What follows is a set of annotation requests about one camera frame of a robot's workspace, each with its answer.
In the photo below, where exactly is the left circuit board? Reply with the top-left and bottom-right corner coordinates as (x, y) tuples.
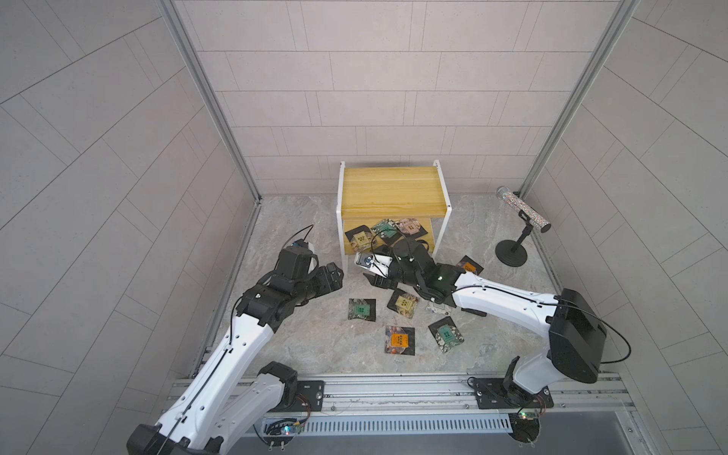
(265, 418), (304, 438)

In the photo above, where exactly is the glitter microphone on stand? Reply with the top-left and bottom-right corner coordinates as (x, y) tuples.
(494, 186), (553, 268)

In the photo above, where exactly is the yellow label tea bag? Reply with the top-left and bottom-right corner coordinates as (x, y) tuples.
(344, 225), (377, 253)

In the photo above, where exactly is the white label tea bag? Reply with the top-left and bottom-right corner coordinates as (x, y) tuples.
(428, 301), (450, 316)

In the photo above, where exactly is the small orange label tea bag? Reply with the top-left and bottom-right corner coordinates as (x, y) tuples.
(457, 255), (483, 275)

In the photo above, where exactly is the red tea bag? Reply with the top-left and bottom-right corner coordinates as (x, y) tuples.
(461, 308), (488, 317)

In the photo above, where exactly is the teal label tea bag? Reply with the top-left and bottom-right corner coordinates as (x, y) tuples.
(371, 219), (402, 246)

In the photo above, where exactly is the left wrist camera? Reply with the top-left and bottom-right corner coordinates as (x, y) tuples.
(292, 239), (319, 276)

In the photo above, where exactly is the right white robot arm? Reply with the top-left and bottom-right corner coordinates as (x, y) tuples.
(356, 239), (608, 408)

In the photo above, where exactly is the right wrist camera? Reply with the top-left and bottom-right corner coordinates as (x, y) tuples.
(355, 252), (392, 278)

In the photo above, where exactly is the teal label tea bag floor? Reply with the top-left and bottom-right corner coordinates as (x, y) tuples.
(428, 317), (464, 354)

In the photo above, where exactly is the green label tea bag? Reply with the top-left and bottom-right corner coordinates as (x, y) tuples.
(347, 299), (377, 322)

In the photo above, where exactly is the wooden shelf white frame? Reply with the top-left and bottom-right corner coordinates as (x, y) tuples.
(336, 160), (452, 270)

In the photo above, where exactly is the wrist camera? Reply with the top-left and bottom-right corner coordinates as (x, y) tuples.
(292, 239), (319, 276)
(355, 252), (392, 278)

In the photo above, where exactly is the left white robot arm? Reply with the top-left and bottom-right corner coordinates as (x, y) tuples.
(126, 244), (344, 454)

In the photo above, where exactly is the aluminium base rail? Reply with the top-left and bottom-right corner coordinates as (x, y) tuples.
(231, 373), (639, 446)

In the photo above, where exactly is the right circuit board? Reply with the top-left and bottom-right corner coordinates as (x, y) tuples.
(508, 411), (540, 445)

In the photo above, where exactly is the circuit board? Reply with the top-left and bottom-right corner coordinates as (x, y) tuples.
(265, 418), (304, 438)
(508, 411), (540, 445)

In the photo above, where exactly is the yellow label tea bag floor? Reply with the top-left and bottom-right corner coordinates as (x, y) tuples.
(387, 288), (420, 319)

